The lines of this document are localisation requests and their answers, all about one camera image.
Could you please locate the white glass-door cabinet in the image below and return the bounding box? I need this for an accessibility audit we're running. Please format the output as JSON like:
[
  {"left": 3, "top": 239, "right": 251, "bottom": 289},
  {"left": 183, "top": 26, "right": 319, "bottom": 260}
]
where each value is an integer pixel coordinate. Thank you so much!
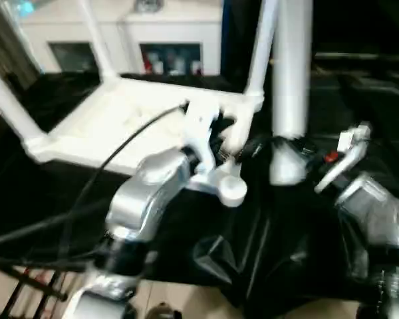
[{"left": 19, "top": 0, "right": 224, "bottom": 76}]

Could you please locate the black mat cloth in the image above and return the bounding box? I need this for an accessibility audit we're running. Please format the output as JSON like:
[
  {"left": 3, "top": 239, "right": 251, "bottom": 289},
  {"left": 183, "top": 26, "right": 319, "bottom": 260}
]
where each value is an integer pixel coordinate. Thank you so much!
[{"left": 0, "top": 69, "right": 399, "bottom": 310}]

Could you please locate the white plastic table leg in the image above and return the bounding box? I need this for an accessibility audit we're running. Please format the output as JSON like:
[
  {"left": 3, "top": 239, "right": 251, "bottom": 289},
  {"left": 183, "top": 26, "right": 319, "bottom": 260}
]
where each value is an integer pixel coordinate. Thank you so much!
[
  {"left": 267, "top": 0, "right": 316, "bottom": 187},
  {"left": 79, "top": 0, "right": 121, "bottom": 81},
  {"left": 243, "top": 0, "right": 281, "bottom": 101},
  {"left": 0, "top": 61, "right": 51, "bottom": 158}
]

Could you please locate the grey bundle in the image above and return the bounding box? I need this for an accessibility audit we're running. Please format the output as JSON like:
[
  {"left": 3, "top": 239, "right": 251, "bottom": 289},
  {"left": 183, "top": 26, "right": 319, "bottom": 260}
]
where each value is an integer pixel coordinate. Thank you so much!
[{"left": 134, "top": 0, "right": 164, "bottom": 13}]

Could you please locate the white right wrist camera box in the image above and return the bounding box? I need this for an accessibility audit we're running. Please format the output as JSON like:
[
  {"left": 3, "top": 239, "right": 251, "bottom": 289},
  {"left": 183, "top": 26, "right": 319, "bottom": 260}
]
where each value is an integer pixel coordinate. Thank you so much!
[{"left": 313, "top": 121, "right": 374, "bottom": 194}]

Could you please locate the grey metal bar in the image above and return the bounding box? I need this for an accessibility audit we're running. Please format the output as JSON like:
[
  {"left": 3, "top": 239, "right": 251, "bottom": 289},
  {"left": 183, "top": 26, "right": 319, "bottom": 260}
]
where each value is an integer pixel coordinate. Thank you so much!
[{"left": 313, "top": 51, "right": 399, "bottom": 63}]

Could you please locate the black folding table frame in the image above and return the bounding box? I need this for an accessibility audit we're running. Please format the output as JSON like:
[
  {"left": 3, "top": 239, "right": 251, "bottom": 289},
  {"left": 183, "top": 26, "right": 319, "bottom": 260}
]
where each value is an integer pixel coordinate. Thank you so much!
[{"left": 0, "top": 257, "right": 68, "bottom": 319}]

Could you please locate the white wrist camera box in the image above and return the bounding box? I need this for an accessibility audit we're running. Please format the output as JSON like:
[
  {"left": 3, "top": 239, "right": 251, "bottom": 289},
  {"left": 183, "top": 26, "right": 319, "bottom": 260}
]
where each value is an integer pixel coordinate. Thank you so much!
[
  {"left": 313, "top": 121, "right": 374, "bottom": 194},
  {"left": 182, "top": 102, "right": 227, "bottom": 174}
]

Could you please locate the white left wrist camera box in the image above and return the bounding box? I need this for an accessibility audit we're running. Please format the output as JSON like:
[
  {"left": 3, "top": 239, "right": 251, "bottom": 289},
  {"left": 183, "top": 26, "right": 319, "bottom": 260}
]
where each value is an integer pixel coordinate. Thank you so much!
[{"left": 182, "top": 102, "right": 227, "bottom": 174}]

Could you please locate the grey curtain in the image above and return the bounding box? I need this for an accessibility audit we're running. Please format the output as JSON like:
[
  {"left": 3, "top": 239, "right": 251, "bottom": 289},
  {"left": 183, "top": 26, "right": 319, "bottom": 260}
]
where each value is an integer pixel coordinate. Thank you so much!
[{"left": 0, "top": 0, "right": 41, "bottom": 88}]

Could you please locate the white plastic table top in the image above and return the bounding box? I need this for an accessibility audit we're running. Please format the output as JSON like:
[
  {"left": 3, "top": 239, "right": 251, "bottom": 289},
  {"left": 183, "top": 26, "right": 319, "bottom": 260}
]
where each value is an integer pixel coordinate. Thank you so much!
[{"left": 24, "top": 74, "right": 266, "bottom": 209}]

